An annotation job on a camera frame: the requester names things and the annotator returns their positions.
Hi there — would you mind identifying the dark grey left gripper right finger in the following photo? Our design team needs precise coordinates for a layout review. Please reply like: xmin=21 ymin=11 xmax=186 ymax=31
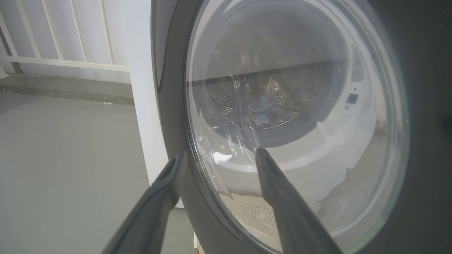
xmin=255 ymin=147 xmax=342 ymax=254

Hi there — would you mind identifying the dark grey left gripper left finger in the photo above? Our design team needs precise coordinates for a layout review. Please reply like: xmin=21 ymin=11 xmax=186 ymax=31
xmin=102 ymin=150 xmax=188 ymax=254

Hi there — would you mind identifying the blue patterned cloth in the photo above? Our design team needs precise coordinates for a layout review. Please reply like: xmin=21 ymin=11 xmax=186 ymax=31
xmin=247 ymin=95 xmax=293 ymax=129

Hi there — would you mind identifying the black round glass washer door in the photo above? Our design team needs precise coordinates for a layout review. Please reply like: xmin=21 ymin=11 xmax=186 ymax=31
xmin=151 ymin=0 xmax=452 ymax=254

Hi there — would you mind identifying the white front-load washing machine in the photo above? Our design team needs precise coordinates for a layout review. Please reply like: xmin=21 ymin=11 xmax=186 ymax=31
xmin=119 ymin=0 xmax=389 ymax=208

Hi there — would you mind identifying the steel perforated washer drum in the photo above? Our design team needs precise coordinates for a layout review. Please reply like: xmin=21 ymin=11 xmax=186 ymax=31
xmin=205 ymin=63 xmax=322 ymax=131

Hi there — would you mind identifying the cream perforated laundry basket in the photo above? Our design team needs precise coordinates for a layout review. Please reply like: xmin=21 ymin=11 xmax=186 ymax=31
xmin=192 ymin=194 xmax=283 ymax=254

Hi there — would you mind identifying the grey warning sticker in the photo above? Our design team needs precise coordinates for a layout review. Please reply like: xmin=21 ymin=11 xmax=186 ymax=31
xmin=351 ymin=53 xmax=365 ymax=82

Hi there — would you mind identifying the white slatted railing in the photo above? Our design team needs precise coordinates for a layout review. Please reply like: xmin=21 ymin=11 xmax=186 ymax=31
xmin=0 ymin=0 xmax=130 ymax=84

